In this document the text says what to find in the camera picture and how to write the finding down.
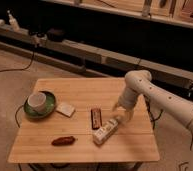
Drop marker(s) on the green plate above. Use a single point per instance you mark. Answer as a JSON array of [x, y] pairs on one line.
[[50, 106]]

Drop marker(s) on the wooden table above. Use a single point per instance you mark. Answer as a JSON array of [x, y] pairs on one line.
[[132, 142]]

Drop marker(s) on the reddish brown sausage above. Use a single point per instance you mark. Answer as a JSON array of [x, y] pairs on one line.
[[63, 141]]

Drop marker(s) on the black device on ledge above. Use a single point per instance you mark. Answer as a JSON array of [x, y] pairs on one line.
[[55, 35]]

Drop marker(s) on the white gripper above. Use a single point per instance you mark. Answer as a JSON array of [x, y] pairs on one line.
[[128, 104]]

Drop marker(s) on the white cup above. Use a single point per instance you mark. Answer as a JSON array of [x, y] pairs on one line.
[[37, 101]]

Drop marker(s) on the white plastic bottle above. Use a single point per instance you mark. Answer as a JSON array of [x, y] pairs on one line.
[[105, 131]]

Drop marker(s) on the brown chocolate bar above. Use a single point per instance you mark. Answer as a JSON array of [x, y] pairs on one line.
[[96, 118]]

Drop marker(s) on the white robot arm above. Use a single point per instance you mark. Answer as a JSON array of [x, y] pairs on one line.
[[139, 82]]

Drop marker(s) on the white spray bottle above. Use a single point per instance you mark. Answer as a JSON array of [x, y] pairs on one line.
[[13, 22]]

